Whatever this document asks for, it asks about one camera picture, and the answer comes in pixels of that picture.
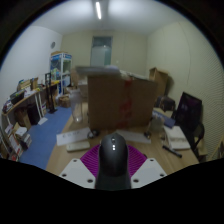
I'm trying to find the tall cardboard box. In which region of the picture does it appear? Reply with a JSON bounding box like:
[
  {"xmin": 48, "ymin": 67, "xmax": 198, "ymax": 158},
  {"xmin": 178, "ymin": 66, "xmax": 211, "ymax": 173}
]
[{"xmin": 148, "ymin": 67, "xmax": 170, "ymax": 98}]

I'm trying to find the black computer monitor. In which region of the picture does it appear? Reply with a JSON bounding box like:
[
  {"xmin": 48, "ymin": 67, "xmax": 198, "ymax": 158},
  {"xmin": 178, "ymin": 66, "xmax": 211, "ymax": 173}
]
[{"xmin": 175, "ymin": 91, "xmax": 203, "ymax": 134}]

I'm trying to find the grey door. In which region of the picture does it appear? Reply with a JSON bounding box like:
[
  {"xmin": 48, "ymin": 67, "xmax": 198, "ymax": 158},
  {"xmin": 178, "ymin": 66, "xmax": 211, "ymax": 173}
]
[{"xmin": 90, "ymin": 35, "xmax": 113, "ymax": 68}]

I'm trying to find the black pen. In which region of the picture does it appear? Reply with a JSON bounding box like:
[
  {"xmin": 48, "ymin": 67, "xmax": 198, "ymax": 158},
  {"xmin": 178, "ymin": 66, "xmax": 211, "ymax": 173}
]
[{"xmin": 162, "ymin": 145, "xmax": 183, "ymax": 159}]

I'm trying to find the stack of books on box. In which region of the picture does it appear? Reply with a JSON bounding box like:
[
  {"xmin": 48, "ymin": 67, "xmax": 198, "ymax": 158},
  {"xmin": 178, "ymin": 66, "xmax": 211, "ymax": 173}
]
[{"xmin": 75, "ymin": 65, "xmax": 149, "ymax": 81}]

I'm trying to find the stack of books on floor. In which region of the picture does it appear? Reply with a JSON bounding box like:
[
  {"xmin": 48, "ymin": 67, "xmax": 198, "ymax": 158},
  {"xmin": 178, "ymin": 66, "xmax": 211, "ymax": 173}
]
[{"xmin": 13, "ymin": 123, "xmax": 33, "ymax": 148}]

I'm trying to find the black computer mouse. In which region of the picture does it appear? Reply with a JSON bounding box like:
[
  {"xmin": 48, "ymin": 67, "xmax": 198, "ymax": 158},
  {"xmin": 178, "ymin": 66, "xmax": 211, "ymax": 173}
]
[{"xmin": 94, "ymin": 132, "xmax": 133, "ymax": 191}]

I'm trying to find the long wooden side desk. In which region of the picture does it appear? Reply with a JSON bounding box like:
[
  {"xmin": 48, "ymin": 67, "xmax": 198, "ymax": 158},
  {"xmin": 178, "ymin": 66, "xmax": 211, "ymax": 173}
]
[{"xmin": 1, "ymin": 81, "xmax": 61, "ymax": 118}]

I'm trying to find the ceiling tube light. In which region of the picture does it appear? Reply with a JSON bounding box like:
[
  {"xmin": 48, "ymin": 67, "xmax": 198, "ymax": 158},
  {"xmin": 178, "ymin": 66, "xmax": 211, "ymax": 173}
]
[{"xmin": 95, "ymin": 1, "xmax": 103, "ymax": 20}]

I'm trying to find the blue white glass cabinet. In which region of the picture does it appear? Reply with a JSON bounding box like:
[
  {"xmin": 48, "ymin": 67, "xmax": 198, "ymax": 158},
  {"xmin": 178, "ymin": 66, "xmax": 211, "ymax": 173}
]
[{"xmin": 49, "ymin": 51, "xmax": 73, "ymax": 98}]

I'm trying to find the black standing rack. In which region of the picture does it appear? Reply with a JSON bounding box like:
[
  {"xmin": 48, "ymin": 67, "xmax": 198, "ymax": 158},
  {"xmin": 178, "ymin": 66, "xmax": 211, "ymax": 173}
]
[{"xmin": 44, "ymin": 71, "xmax": 58, "ymax": 114}]

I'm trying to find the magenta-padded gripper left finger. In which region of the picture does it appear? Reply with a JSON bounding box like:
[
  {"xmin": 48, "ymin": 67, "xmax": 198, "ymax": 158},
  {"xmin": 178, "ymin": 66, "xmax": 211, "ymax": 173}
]
[{"xmin": 58, "ymin": 143, "xmax": 102, "ymax": 190}]

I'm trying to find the white paper sheet with writing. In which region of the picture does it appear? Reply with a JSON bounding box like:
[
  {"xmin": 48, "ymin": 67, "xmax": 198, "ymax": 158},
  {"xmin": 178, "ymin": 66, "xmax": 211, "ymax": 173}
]
[{"xmin": 55, "ymin": 127, "xmax": 92, "ymax": 147}]

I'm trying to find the black office chair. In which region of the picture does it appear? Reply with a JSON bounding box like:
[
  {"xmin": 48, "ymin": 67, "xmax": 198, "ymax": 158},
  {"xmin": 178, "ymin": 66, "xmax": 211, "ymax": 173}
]
[{"xmin": 191, "ymin": 121, "xmax": 206, "ymax": 161}]

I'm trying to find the large cardboard box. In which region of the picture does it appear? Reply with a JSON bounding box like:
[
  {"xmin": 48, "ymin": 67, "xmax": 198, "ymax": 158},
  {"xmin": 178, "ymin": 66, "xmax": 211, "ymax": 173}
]
[{"xmin": 87, "ymin": 71, "xmax": 159, "ymax": 132}]

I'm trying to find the black box under desk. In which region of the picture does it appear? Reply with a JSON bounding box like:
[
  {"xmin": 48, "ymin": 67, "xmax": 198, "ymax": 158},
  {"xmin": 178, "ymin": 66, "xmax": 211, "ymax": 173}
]
[{"xmin": 26, "ymin": 103, "xmax": 41, "ymax": 126}]

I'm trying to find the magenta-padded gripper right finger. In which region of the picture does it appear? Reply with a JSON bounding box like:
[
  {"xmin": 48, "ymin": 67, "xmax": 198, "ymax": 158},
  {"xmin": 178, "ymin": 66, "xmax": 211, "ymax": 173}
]
[{"xmin": 127, "ymin": 144, "xmax": 168, "ymax": 189}]

